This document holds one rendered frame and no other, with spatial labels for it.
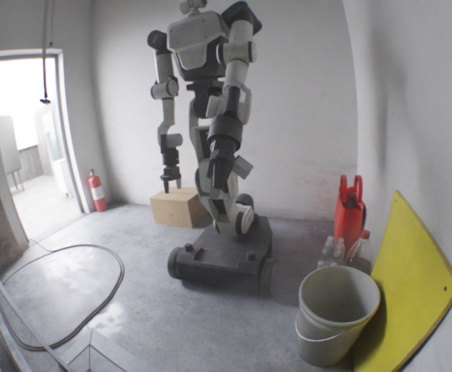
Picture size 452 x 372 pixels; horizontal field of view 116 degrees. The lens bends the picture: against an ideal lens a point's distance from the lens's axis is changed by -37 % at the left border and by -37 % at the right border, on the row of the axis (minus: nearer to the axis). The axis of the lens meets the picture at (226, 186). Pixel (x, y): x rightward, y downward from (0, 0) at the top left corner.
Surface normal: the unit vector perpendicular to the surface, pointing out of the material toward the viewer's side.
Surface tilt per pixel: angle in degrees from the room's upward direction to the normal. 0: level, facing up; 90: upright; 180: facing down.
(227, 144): 51
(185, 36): 93
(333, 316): 87
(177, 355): 0
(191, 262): 45
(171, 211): 90
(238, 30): 59
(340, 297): 87
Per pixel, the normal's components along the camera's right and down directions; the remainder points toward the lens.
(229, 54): -0.21, 0.66
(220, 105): 0.17, -0.38
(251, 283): -0.34, 0.33
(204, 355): -0.11, -0.94
